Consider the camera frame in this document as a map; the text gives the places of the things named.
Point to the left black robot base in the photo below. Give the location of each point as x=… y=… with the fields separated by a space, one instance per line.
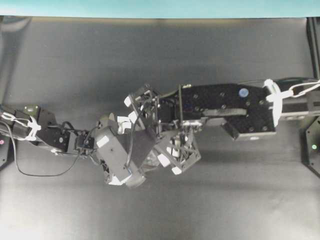
x=4 y=150

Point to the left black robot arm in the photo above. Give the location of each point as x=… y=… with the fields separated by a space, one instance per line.
x=39 y=127

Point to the clear plastic bottle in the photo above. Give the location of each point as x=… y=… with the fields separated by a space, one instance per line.
x=151 y=163

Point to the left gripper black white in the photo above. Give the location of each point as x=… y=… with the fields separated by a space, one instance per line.
x=111 y=150

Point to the black frame post right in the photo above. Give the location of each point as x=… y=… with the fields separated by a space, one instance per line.
x=313 y=36

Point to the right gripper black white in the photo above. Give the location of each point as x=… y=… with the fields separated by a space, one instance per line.
x=158 y=119

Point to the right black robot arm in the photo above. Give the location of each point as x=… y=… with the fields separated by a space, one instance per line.
x=244 y=111

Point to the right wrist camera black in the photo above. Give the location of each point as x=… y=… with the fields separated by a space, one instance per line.
x=137 y=178

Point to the right black robot base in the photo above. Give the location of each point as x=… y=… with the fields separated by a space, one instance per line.
x=311 y=147

